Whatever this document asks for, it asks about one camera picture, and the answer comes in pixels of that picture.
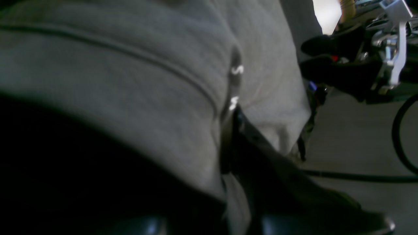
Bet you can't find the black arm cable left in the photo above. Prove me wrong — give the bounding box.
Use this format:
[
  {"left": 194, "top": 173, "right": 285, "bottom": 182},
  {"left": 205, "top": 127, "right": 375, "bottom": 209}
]
[{"left": 300, "top": 93, "right": 418, "bottom": 183}]

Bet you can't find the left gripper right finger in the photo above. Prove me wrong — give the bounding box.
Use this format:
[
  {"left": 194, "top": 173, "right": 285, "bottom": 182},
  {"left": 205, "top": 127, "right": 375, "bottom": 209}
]
[{"left": 222, "top": 107, "right": 395, "bottom": 235}]

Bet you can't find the grey T-shirt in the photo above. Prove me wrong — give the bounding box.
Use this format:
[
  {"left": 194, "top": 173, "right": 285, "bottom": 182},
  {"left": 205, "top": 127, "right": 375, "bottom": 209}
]
[{"left": 0, "top": 0, "right": 324, "bottom": 235}]

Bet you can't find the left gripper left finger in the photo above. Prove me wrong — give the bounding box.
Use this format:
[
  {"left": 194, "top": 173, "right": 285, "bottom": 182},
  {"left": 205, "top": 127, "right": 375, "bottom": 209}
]
[{"left": 1, "top": 95, "right": 229, "bottom": 235}]

